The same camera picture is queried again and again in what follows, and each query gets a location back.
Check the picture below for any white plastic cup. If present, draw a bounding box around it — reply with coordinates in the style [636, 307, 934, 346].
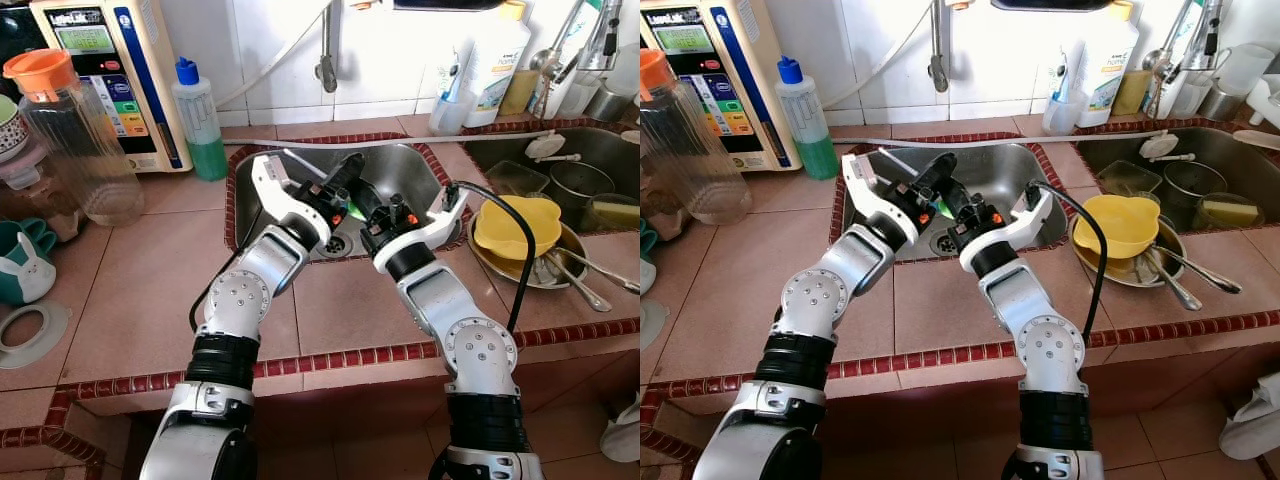
[1215, 42, 1276, 96]

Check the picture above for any patterned bowl green lid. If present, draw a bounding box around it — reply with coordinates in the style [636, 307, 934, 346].
[0, 95, 29, 166]

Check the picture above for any yellow plastic bowl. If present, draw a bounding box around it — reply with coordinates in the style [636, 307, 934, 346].
[1072, 195, 1161, 261]
[473, 195, 563, 263]

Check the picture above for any yellow sponge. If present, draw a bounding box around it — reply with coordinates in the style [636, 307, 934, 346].
[500, 70, 541, 116]
[1112, 70, 1153, 116]

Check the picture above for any blue white toothbrush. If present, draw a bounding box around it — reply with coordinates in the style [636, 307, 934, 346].
[442, 40, 476, 101]
[1052, 40, 1081, 101]

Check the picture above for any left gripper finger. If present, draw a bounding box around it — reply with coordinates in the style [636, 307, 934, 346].
[920, 152, 959, 196]
[328, 152, 369, 196]

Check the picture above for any clear plastic cup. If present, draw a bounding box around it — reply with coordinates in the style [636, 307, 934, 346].
[430, 85, 473, 137]
[1042, 88, 1086, 136]

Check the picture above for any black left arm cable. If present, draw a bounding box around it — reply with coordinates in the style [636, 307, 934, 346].
[188, 245, 246, 336]

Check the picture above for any cream water ionizer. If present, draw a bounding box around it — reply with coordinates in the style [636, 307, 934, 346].
[28, 0, 193, 174]
[640, 0, 803, 173]

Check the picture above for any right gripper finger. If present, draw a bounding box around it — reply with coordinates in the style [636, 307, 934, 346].
[936, 178, 976, 226]
[345, 178, 386, 226]

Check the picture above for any steel cup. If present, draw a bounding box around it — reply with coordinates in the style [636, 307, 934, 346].
[585, 80, 636, 123]
[1197, 80, 1246, 123]

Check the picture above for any white water hose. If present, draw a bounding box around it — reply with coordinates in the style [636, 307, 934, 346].
[825, 8, 941, 109]
[215, 8, 331, 109]

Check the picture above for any container with yellow sponge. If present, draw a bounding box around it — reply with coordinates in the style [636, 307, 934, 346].
[1195, 193, 1266, 233]
[585, 193, 641, 233]

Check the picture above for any white plastic bag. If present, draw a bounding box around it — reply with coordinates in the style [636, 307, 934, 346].
[600, 395, 641, 463]
[1218, 372, 1280, 461]

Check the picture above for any steel sink basin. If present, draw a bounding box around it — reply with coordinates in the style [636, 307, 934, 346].
[1075, 125, 1280, 236]
[840, 143, 1076, 263]
[232, 143, 471, 263]
[462, 127, 641, 236]

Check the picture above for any teal mug white bunny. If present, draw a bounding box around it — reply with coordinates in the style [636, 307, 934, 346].
[640, 222, 658, 296]
[0, 219, 58, 307]

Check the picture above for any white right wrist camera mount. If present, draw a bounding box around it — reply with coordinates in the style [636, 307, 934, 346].
[958, 190, 1056, 273]
[372, 185, 469, 269]

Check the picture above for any white strainer with handle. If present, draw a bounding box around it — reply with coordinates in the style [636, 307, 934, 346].
[1138, 133, 1196, 164]
[525, 133, 583, 164]

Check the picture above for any clear plastic ring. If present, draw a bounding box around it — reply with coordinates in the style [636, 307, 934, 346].
[0, 301, 73, 371]
[640, 300, 669, 351]

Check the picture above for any round steel plate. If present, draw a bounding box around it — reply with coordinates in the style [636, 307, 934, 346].
[1068, 215, 1189, 291]
[467, 215, 591, 291]

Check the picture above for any jar with brown contents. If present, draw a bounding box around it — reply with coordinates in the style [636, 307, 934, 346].
[0, 160, 56, 241]

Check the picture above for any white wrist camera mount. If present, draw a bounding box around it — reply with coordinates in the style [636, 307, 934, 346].
[842, 152, 916, 241]
[250, 152, 321, 241]
[958, 190, 1056, 273]
[372, 185, 469, 269]

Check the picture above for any tall chrome faucet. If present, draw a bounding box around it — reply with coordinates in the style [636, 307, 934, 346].
[545, 0, 626, 111]
[1145, 0, 1226, 116]

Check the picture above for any dark blue basin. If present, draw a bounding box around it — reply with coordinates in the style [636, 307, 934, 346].
[393, 0, 506, 13]
[990, 0, 1111, 13]

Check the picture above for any clear pitcher orange lid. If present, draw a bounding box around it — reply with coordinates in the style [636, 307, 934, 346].
[3, 49, 146, 227]
[640, 49, 753, 226]

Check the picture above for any clear square container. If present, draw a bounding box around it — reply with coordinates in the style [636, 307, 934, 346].
[487, 160, 549, 199]
[1097, 160, 1161, 199]

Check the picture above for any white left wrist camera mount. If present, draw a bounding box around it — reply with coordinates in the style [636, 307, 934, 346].
[250, 152, 321, 241]
[842, 152, 916, 241]

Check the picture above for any small steel pot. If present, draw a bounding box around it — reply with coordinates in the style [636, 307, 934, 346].
[1160, 162, 1229, 216]
[548, 162, 616, 216]

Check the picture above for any green soap bottle blue cap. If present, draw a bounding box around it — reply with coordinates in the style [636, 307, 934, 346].
[172, 57, 229, 182]
[776, 57, 839, 182]

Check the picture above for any white detergent bottle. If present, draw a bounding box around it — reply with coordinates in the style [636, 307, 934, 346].
[1075, 0, 1141, 129]
[462, 0, 533, 129]

